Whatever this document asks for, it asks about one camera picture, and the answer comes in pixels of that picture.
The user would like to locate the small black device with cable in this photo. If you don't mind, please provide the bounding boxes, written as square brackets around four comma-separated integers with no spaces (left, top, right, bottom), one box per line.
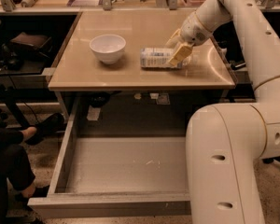
[231,62,245,70]

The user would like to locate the white ceramic bowl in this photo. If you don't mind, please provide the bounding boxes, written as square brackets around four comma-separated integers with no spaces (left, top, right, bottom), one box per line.
[90,35,126,64]

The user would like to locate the person's leg in black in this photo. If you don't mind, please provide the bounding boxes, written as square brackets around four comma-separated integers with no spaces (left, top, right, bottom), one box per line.
[0,127,36,224]

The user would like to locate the dark bag on shelf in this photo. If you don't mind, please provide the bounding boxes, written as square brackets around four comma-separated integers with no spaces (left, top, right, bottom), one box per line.
[8,32,52,58]

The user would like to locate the blue label plastic bottle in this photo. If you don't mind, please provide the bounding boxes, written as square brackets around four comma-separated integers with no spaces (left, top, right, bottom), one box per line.
[140,48,182,69]

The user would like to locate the black shoe lower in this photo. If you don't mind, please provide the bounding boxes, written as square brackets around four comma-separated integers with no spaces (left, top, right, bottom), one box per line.
[15,186,49,203]

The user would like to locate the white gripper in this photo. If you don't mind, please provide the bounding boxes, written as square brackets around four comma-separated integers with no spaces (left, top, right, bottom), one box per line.
[165,13,212,66]

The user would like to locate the black shoe upper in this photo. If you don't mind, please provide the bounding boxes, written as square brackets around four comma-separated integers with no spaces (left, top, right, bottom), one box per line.
[25,113,64,146]

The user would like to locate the black shoe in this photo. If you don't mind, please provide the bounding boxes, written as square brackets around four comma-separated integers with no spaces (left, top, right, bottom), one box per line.
[15,186,49,203]
[25,113,64,146]

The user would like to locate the black chair base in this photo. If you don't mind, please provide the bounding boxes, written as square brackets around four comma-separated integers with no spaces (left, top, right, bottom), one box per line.
[261,156,280,168]

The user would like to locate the open grey metal drawer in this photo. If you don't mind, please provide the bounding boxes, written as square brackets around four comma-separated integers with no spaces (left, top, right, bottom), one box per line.
[29,95,190,218]

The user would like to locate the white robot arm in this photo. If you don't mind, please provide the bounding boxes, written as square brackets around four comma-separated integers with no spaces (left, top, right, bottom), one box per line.
[166,0,280,224]

